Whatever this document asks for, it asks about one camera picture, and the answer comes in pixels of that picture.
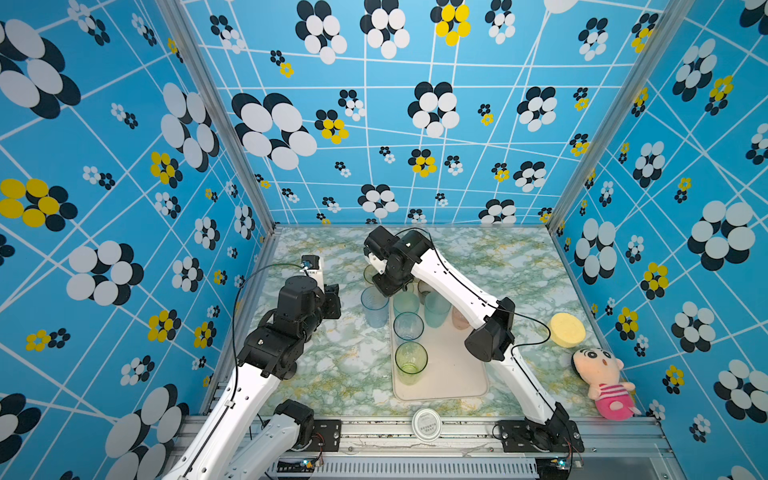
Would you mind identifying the beige plastic tray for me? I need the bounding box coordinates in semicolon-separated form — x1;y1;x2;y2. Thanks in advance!
388;299;489;402

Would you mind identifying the yellow short glass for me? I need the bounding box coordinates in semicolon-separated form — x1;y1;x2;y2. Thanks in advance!
363;265;378;285

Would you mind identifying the blue short glass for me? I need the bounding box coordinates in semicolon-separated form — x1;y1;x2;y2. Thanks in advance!
360;286;389;328

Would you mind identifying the yellow sponge ball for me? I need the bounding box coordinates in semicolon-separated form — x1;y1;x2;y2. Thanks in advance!
549;313;586;348

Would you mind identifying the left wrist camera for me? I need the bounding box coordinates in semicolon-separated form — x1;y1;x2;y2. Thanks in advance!
301;254;325;293

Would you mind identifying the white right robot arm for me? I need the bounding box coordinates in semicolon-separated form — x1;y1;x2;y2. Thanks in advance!
363;226;573;450

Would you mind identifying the aluminium front rail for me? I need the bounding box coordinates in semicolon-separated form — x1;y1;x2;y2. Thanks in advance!
161;416;685;480

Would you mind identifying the pink plush doll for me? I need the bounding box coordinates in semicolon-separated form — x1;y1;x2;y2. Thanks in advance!
572;348;641;421

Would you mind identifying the teal glass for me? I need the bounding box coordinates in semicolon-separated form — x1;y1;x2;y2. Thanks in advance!
392;291;420;317

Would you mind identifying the pink dotted glass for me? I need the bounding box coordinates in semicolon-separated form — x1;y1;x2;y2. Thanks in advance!
451;307;471;331

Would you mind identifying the aluminium corner post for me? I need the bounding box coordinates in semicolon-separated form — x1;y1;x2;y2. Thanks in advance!
547;0;695;235
157;0;275;238

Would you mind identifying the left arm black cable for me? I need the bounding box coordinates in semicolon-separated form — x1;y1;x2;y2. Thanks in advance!
230;262;307;409

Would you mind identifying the aluminium corner post right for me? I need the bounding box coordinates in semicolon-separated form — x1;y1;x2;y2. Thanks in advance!
547;0;695;235

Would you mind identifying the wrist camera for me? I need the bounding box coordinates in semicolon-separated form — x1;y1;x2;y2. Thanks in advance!
301;254;325;293
363;226;399;273

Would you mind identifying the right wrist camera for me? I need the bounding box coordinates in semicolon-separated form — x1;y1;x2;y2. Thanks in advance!
363;226;399;273

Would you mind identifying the teal glass lowest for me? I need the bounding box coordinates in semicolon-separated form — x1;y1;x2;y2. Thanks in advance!
424;291;452;328

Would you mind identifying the aluminium corner post left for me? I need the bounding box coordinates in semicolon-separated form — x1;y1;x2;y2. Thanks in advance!
157;0;275;238

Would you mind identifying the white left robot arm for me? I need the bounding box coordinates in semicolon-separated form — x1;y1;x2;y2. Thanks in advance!
164;276;341;479

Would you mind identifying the small grey glass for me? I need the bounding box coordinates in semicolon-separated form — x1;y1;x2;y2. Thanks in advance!
417;280;433;304

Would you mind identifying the green short glass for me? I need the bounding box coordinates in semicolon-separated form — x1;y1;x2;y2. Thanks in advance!
394;341;429;385

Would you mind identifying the white round lid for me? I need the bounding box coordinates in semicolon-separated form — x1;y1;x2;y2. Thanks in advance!
411;408;443;443

